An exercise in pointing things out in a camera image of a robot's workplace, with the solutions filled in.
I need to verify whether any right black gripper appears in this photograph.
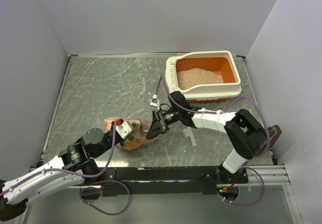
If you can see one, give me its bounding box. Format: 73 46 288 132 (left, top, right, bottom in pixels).
146 109 182 139

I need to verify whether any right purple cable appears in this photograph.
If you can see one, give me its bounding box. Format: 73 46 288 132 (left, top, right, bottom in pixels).
153 77 271 206

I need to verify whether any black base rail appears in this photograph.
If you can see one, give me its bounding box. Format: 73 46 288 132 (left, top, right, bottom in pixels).
80 166 250 199

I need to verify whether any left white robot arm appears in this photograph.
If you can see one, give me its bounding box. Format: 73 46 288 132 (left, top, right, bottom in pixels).
1 126 132 205

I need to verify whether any brown dustpan brush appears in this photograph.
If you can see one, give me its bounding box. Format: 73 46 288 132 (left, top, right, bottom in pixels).
258 125 282 156

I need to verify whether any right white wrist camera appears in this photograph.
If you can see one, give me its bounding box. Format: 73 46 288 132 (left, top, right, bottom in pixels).
149 95 160 108

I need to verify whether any purple cable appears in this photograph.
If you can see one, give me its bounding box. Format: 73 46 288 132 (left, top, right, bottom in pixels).
0 123 131 215
153 77 271 206

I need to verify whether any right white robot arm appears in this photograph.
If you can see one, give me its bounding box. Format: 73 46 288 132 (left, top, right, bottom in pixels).
146 91 270 183

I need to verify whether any clear plastic bag clip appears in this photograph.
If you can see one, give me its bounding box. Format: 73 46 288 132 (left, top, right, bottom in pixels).
183 127 197 146

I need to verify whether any aluminium frame rail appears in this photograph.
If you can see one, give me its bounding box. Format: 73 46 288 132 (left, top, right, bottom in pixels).
24 165 291 192

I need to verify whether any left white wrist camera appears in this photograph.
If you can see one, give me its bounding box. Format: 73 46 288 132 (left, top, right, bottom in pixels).
112 118 134 139

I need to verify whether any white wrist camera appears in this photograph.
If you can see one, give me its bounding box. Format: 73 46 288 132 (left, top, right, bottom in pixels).
149 95 160 108
112 118 134 139

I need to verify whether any pink cat litter bag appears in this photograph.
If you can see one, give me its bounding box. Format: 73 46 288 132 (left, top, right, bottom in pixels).
116 118 155 151

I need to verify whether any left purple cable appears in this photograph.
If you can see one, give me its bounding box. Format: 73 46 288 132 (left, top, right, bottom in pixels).
0 123 131 215

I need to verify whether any cream orange litter box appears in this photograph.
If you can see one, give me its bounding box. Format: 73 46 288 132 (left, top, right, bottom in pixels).
165 50 242 103

